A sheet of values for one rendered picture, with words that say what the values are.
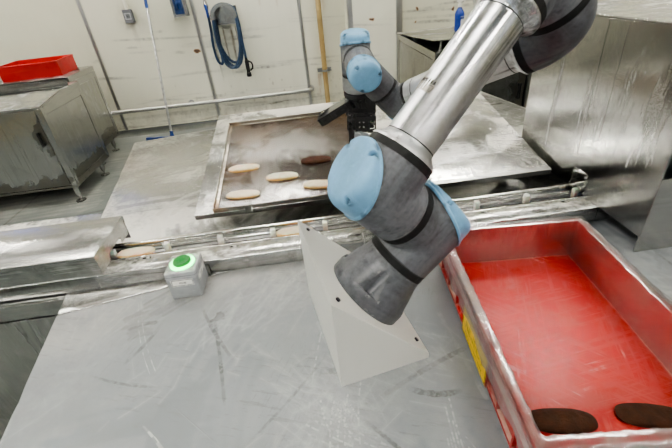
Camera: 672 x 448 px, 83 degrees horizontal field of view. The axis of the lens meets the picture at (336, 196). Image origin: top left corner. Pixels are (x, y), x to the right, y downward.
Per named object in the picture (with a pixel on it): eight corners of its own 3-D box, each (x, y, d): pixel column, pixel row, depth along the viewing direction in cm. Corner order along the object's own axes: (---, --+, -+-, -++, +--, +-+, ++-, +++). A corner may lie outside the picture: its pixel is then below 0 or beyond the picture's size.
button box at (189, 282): (174, 311, 90) (159, 275, 85) (182, 287, 97) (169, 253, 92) (209, 306, 91) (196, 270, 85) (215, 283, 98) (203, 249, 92)
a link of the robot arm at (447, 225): (436, 288, 67) (492, 233, 65) (388, 257, 60) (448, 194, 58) (406, 249, 77) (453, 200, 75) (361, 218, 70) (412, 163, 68)
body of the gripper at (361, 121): (376, 135, 108) (376, 95, 100) (345, 136, 109) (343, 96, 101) (374, 121, 114) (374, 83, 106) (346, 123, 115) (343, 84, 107)
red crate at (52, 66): (1, 82, 337) (-6, 67, 330) (23, 74, 368) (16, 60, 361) (62, 75, 342) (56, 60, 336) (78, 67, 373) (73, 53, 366)
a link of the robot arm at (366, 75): (400, 87, 88) (389, 68, 96) (367, 53, 82) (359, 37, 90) (374, 110, 91) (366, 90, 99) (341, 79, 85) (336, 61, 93)
